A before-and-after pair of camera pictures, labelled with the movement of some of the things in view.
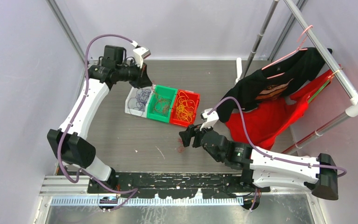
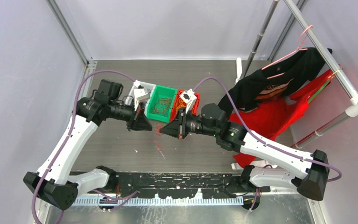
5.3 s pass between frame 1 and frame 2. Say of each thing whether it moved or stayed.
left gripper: moved
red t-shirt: stayed
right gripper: moved
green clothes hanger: stayed
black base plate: stayed
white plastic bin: stayed
